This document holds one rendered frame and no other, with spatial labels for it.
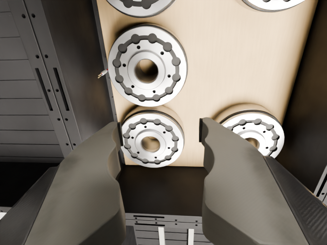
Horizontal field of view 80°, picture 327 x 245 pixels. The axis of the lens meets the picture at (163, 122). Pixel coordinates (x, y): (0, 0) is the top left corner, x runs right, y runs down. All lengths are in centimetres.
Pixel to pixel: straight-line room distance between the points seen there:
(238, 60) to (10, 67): 33
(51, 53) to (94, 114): 10
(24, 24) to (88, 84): 9
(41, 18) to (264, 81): 27
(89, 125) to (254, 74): 23
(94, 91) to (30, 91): 14
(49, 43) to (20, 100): 20
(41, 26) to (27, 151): 30
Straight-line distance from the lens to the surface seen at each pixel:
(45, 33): 21
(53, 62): 22
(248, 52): 30
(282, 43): 31
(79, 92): 24
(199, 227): 33
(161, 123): 29
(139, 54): 25
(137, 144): 30
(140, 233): 55
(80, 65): 25
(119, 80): 27
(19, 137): 45
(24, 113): 41
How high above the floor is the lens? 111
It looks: 61 degrees down
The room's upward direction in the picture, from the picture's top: 170 degrees counter-clockwise
